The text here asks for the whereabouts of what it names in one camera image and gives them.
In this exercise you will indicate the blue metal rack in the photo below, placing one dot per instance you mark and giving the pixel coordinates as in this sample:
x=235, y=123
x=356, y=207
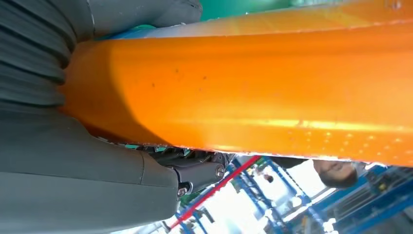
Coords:
x=371, y=206

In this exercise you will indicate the red barrier bar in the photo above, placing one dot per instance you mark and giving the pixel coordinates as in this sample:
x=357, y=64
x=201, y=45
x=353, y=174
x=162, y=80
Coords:
x=213, y=192

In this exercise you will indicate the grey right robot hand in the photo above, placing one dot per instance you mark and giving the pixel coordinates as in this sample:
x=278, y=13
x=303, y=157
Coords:
x=64, y=177

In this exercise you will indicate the person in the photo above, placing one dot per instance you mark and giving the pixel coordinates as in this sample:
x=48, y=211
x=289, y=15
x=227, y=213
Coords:
x=335, y=174

